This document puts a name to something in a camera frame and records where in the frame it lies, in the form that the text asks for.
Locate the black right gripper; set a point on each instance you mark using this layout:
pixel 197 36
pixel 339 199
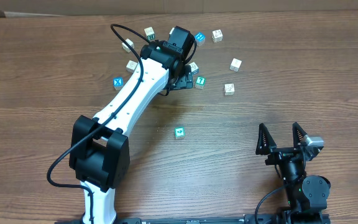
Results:
pixel 279 154

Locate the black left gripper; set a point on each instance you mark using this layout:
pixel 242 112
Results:
pixel 184 79

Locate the green 4 wooden block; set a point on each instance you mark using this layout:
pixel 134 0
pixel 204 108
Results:
pixel 179 132

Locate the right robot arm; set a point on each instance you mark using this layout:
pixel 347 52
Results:
pixel 306 194

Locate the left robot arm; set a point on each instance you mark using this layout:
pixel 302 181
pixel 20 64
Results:
pixel 100 145

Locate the green 7 wooden block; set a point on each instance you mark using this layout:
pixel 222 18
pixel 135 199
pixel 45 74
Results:
pixel 200 82

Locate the wooden block blue side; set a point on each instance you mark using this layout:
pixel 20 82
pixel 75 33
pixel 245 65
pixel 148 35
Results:
pixel 193 68

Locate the wooden block lower right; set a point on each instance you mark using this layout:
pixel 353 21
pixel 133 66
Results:
pixel 229 89

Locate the blue top wooden block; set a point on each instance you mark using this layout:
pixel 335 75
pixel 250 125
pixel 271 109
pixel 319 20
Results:
pixel 200 39

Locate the wooden block far right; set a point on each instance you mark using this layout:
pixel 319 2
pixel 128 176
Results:
pixel 235 65

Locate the wooden block drawing top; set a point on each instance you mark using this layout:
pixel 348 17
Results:
pixel 217 35

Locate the wooden block left middle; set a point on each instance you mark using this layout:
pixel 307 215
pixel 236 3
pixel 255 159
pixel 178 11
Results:
pixel 131 66

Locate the blue X wooden block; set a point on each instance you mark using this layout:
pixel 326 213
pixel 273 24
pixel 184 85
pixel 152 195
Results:
pixel 118 83

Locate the plain wooden block far left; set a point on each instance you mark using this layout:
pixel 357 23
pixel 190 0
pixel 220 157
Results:
pixel 128 45

